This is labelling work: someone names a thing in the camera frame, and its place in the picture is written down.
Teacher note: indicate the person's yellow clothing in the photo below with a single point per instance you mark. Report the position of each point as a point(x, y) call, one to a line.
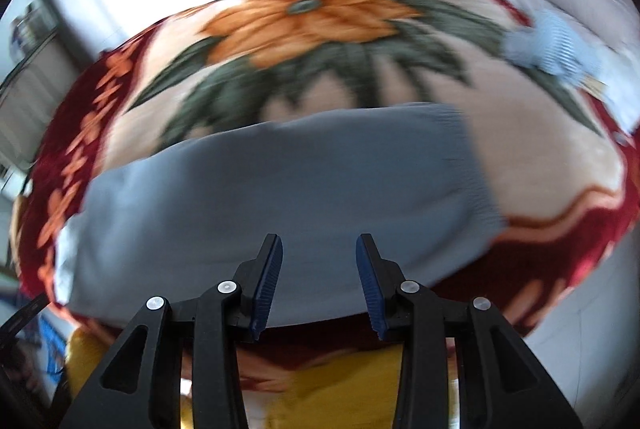
point(340, 389)

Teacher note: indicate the blue white striped cloth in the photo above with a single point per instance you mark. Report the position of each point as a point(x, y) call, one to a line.
point(555, 41)

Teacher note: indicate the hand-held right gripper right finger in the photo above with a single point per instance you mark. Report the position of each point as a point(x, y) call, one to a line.
point(370, 281)

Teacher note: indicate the clear jug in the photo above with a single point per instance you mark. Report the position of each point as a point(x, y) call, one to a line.
point(30, 29)

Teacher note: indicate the floral printed blanket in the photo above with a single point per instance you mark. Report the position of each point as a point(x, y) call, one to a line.
point(325, 9)

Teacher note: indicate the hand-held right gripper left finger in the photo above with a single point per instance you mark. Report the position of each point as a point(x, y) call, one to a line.
point(267, 279)

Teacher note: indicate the grey pants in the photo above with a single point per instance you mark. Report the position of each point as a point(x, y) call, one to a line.
point(275, 179)

